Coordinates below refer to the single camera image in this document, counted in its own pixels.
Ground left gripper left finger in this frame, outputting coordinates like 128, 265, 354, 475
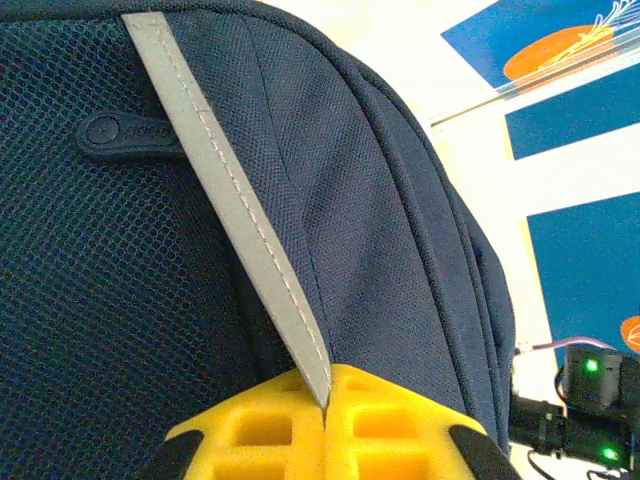
144, 372, 327, 480

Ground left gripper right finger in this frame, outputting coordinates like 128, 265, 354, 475
324, 363, 521, 480

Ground navy blue backpack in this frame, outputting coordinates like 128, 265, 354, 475
0, 0, 517, 480

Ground blue poster dark circle leaves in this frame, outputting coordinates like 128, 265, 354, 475
526, 192, 640, 361

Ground blue poster orange circle fern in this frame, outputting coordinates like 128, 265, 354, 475
439, 0, 640, 89

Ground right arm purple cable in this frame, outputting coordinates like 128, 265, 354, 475
514, 337, 621, 356

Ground aluminium frame post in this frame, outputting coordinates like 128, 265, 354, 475
427, 47, 640, 132

